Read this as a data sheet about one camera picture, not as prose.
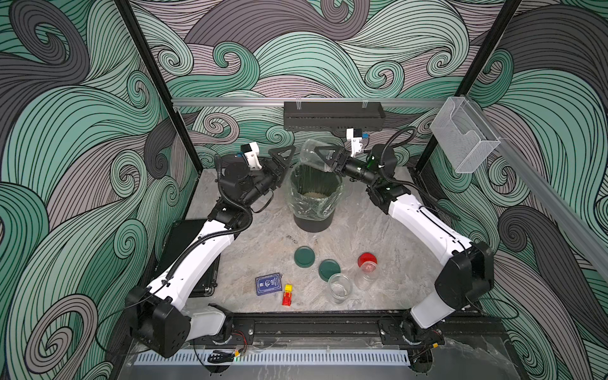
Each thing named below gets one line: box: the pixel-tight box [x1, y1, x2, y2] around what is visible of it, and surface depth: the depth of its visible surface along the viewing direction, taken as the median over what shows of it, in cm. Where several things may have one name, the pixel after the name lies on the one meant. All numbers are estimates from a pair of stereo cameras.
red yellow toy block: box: [281, 283, 294, 307], surface depth 81 cm
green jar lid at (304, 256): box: [293, 245, 316, 269], surface depth 92 cm
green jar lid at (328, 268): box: [318, 258, 342, 283], surface depth 88 cm
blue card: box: [254, 272, 283, 297], surface depth 83 cm
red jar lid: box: [357, 251, 378, 268], surface depth 91 cm
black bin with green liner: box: [288, 164, 345, 233], surface depth 85 cm
